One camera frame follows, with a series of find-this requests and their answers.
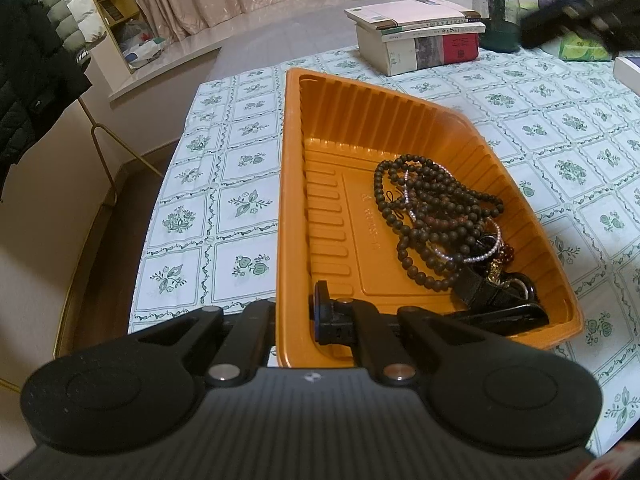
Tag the thin white book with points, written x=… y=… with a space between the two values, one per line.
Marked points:
x=440 y=30

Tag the gold metal coat rack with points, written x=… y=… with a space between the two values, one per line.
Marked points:
x=101 y=128

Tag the yellow wooden bookshelf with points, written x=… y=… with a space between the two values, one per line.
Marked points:
x=127 y=5

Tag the long white box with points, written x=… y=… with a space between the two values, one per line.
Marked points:
x=629 y=67

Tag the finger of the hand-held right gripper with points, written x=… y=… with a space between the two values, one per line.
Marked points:
x=550 y=25

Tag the thick red white book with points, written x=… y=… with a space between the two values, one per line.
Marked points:
x=425 y=52

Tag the black puffer jacket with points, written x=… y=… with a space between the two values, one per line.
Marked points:
x=25 y=75

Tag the orange plastic tray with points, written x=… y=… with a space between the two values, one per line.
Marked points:
x=350 y=185

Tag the white grey puffer jacket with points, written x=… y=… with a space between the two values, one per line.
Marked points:
x=60 y=5

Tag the pink cover book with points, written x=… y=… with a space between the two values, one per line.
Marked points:
x=415 y=10

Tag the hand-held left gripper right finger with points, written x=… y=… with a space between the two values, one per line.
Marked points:
x=330 y=320

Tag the red patterned clothing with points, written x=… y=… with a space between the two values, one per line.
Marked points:
x=620 y=465

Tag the green glass jar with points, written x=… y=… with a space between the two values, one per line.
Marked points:
x=497 y=15

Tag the black glossy case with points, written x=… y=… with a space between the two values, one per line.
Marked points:
x=505 y=315

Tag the white plastic bag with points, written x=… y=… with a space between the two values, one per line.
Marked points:
x=142 y=47

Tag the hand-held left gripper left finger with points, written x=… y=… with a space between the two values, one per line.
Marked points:
x=260 y=322

